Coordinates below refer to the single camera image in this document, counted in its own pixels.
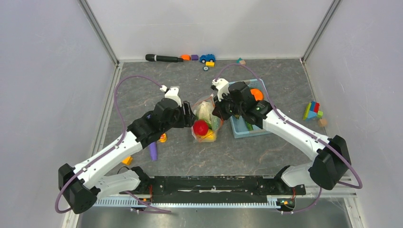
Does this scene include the red apple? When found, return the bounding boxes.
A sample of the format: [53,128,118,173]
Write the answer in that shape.
[192,120,210,136]

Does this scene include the yellow cheese wedge toy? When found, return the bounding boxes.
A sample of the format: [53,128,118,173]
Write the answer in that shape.
[122,156,133,166]

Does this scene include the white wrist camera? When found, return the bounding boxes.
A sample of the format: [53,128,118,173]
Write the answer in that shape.
[159,85,182,106]
[212,78,229,102]

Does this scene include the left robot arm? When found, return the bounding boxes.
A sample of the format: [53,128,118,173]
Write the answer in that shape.
[57,98,196,214]

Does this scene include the green cucumber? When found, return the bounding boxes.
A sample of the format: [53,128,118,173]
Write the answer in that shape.
[235,115,253,131]

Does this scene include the yellow red toy disc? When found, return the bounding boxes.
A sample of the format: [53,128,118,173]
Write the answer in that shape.
[159,133,167,143]

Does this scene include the black microphone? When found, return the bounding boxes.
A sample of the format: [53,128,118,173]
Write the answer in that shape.
[145,54,184,63]

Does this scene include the blue toy car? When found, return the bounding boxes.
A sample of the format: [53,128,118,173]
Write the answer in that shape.
[199,54,216,63]

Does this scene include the clear zip top bag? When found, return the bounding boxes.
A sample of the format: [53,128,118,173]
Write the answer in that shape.
[191,94,223,143]

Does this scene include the purple toy stick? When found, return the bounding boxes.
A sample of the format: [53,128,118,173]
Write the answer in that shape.
[148,142,158,161]

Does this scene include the tan wooden cube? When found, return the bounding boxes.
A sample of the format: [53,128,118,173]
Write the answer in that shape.
[317,118,328,127]

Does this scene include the orange toy piece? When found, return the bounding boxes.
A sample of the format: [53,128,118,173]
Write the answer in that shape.
[180,55,192,61]

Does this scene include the teal and tan blocks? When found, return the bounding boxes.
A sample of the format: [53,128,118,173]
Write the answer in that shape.
[237,58,246,66]

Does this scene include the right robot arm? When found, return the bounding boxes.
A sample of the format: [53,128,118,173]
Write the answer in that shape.
[211,78,351,194]

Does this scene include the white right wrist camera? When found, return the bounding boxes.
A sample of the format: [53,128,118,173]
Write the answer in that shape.
[212,78,229,102]

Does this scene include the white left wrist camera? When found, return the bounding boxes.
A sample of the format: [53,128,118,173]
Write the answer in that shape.
[159,85,182,106]

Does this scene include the yellow bell pepper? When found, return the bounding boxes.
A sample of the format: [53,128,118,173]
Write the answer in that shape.
[198,129,217,143]

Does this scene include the green white cabbage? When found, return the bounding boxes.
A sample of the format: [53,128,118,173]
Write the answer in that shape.
[196,101,221,131]

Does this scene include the light blue plastic basket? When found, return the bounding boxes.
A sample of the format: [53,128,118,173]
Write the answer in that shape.
[229,79,271,139]

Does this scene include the orange fruit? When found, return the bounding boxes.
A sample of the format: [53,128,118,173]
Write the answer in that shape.
[250,88,264,102]

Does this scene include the colourful block stack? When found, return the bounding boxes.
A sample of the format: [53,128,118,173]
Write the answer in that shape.
[303,101,323,121]

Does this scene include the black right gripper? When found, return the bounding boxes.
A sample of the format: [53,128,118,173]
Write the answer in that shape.
[212,91,244,122]

